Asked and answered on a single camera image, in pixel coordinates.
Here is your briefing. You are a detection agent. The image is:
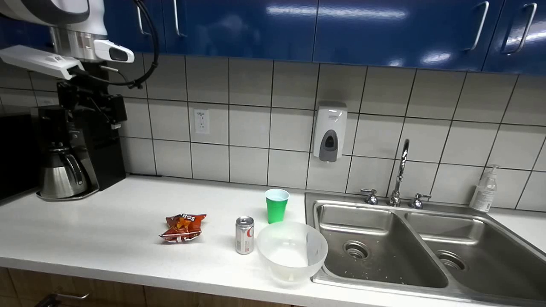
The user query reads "steel coffee carafe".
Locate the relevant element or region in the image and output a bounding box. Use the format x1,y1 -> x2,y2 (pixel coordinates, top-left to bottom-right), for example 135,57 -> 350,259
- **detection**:
39,144 -> 89,200

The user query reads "white wall socket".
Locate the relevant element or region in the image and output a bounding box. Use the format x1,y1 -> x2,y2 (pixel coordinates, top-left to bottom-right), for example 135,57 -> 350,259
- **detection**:
194,108 -> 211,135

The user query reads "black coffee maker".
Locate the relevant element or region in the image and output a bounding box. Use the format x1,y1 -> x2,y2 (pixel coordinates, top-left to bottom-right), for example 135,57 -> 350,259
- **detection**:
36,97 -> 127,201

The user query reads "white wall soap dispenser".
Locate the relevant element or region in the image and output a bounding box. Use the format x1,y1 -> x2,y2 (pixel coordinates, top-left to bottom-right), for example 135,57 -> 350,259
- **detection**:
312,101 -> 348,163

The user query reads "silver cabinet door handle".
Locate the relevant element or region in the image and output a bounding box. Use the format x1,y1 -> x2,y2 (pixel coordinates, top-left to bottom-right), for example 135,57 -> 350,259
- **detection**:
136,3 -> 151,36
172,0 -> 187,38
501,3 -> 538,56
468,1 -> 490,52

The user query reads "chrome tap lever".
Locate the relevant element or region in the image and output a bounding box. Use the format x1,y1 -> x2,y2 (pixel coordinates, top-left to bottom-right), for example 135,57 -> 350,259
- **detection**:
360,188 -> 380,206
408,193 -> 432,210

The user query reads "chrome tap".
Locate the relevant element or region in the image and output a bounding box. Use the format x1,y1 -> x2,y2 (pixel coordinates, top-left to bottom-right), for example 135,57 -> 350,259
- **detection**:
387,139 -> 411,208

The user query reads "green plastic cup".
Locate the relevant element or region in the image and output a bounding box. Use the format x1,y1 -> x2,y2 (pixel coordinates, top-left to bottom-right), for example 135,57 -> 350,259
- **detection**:
264,188 -> 290,225

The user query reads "black microwave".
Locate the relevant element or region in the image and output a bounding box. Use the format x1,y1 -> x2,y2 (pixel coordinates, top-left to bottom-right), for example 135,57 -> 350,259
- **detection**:
0,113 -> 41,202

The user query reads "blue cabinet door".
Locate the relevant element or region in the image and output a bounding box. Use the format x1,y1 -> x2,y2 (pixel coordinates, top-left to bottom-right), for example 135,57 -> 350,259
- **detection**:
161,0 -> 319,63
482,0 -> 546,77
313,0 -> 507,72
104,0 -> 168,55

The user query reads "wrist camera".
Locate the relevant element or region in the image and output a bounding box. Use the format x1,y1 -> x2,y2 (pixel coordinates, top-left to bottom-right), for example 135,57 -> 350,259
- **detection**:
0,45 -> 85,81

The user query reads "clear pump bottle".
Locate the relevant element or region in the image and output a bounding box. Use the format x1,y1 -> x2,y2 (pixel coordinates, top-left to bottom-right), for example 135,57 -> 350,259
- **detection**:
469,164 -> 500,213

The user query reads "wooden base cabinet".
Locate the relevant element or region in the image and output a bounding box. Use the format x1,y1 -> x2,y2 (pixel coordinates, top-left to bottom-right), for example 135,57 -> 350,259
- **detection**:
0,266 -> 295,307

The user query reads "silver drawer handle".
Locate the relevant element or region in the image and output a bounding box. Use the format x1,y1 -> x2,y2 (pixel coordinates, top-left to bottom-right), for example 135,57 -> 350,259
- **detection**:
36,292 -> 90,307

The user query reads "orange chip packet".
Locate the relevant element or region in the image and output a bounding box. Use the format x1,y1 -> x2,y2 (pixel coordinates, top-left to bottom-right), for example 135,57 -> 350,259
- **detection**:
160,213 -> 208,244

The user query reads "steel double sink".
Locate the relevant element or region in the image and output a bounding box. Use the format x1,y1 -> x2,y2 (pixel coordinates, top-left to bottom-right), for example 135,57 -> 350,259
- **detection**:
304,191 -> 546,306

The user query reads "blue wall cabinet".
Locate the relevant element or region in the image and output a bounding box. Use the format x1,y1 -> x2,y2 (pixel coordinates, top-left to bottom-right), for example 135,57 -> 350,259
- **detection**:
0,0 -> 546,77

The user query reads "translucent plastic bowl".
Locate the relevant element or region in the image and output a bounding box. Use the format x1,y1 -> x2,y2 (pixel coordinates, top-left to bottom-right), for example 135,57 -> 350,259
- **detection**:
256,220 -> 329,286

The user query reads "silver soda can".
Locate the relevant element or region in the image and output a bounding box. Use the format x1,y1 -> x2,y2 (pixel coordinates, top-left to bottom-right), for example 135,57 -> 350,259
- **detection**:
235,215 -> 256,255

